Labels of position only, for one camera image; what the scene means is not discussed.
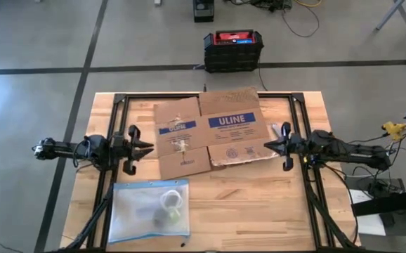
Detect black bar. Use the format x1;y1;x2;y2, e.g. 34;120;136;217
350;187;406;218

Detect dark round item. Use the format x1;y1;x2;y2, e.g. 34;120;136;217
152;208;169;226

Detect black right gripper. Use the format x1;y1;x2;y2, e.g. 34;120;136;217
263;121;317;172

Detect red black toolbox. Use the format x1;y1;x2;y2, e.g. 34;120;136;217
202;29;265;74

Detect grey table leg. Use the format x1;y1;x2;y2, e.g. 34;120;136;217
376;0;406;31

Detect clear plastic tape scrap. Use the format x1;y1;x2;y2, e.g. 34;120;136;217
270;122;283;138

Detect black grey box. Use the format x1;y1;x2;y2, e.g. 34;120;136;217
192;0;216;23

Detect white mesh bag blue zipper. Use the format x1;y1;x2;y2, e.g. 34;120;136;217
107;179;192;247

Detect floor cables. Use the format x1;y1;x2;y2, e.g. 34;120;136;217
223;0;322;39

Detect black power supply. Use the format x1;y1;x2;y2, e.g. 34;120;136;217
343;173;406;198

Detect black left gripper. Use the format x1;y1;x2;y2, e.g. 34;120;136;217
110;124;155;176

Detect white paper sheet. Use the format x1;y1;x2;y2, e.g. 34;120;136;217
348;189;387;237

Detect brown ULINE cardboard box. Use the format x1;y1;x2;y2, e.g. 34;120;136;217
152;86;280;181

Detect white coiled cable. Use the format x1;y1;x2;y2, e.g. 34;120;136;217
159;189;185;212

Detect black aluminium rig frame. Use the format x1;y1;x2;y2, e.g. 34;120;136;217
56;91;362;253

